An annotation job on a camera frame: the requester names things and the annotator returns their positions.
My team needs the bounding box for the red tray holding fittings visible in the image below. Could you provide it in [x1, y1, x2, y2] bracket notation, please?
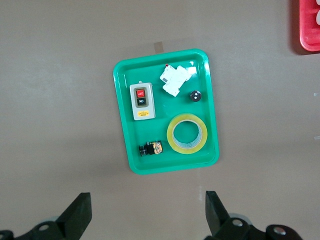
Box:
[299, 0, 320, 53]

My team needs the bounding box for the black push-button with orange label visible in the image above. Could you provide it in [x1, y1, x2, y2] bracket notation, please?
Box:
[138, 140, 164, 157]

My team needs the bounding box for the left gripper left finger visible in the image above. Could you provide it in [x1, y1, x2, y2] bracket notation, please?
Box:
[0, 192, 93, 240]

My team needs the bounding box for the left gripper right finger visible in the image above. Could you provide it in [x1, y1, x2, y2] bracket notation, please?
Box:
[204, 190, 304, 240]

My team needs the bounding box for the small black round buzzer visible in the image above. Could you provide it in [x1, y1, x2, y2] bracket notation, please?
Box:
[189, 89, 202, 102]

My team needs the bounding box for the brown tape piece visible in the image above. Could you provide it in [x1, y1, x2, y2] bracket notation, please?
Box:
[153, 41, 165, 54]

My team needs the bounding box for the grey on-off switch box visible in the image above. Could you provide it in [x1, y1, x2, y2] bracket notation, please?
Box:
[129, 81, 156, 121]

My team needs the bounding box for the white circuit breaker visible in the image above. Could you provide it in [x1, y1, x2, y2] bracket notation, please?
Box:
[159, 64, 193, 98]

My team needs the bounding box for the green plastic tray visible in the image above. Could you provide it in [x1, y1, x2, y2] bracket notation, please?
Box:
[112, 48, 220, 176]

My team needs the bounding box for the yellowish clear tape roll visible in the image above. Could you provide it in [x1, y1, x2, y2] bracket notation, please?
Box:
[166, 112, 209, 155]

